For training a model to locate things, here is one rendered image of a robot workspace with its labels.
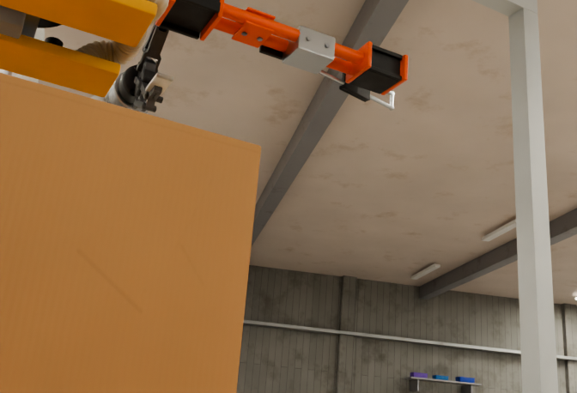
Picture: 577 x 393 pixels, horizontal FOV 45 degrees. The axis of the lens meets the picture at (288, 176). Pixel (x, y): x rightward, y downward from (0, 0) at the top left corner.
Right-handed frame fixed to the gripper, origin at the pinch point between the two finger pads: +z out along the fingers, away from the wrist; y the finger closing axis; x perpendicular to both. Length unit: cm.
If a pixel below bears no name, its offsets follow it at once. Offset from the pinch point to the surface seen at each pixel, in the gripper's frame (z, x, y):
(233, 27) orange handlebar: 12.6, -7.0, 0.5
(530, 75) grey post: -148, -245, -142
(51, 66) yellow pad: 5.1, 18.5, 13.1
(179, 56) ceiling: -474, -130, -274
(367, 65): 17.9, -29.8, 2.6
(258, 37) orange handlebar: 13.8, -11.0, 1.6
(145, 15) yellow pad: 27.1, 10.4, 13.1
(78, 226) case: 33, 15, 44
